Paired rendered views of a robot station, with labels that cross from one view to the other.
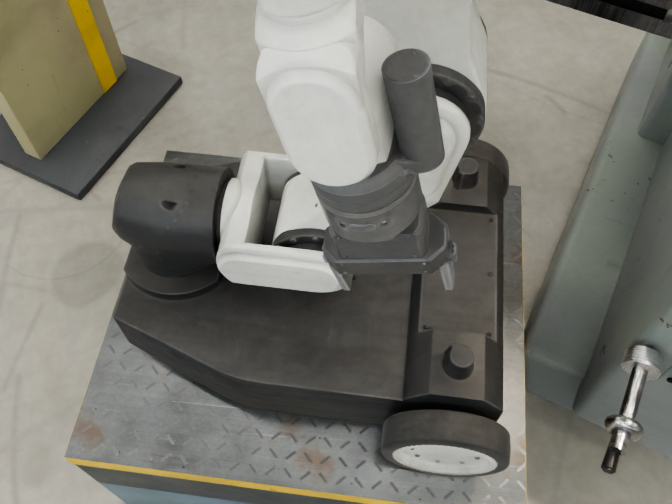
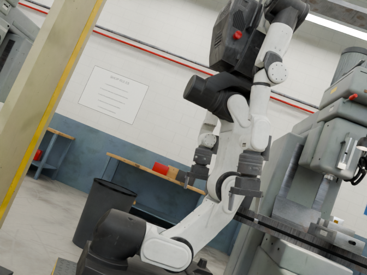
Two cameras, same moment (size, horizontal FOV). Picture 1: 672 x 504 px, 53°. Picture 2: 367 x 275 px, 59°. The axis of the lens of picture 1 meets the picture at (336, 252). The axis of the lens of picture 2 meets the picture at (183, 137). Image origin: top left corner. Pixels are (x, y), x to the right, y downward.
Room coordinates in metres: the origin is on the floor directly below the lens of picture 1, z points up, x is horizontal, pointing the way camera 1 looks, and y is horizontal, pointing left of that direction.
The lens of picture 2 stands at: (-0.65, 0.65, 0.98)
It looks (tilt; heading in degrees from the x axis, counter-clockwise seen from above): 6 degrees up; 339
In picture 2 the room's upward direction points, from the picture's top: 22 degrees clockwise
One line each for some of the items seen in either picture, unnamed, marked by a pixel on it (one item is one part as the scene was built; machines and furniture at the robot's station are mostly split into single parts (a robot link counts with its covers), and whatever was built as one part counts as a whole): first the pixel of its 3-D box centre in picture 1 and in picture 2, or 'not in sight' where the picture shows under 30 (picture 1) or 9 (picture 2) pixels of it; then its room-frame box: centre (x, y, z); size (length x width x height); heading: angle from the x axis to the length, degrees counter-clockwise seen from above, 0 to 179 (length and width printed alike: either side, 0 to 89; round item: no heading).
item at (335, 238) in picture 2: not in sight; (334, 233); (0.68, -0.92, 1.00); 0.35 x 0.15 x 0.11; 156
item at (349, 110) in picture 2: not in sight; (347, 118); (0.80, -0.85, 1.68); 0.34 x 0.24 x 0.10; 153
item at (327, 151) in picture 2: not in sight; (338, 149); (0.76, -0.83, 1.47); 0.21 x 0.19 x 0.32; 63
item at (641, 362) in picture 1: (630, 405); not in sight; (0.35, -0.46, 0.53); 0.22 x 0.06 x 0.06; 153
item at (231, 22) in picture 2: not in sight; (247, 42); (0.59, 0.06, 1.63); 0.34 x 0.30 x 0.36; 173
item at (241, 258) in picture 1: (293, 222); (162, 246); (0.59, 0.07, 0.68); 0.21 x 0.20 x 0.13; 83
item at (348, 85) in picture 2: not in sight; (355, 97); (0.77, -0.84, 1.81); 0.47 x 0.26 x 0.16; 153
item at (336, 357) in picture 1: (314, 254); (161, 269); (0.59, 0.04, 0.59); 0.64 x 0.52 x 0.33; 83
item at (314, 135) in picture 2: not in sight; (325, 152); (0.93, -0.92, 1.47); 0.24 x 0.19 x 0.26; 63
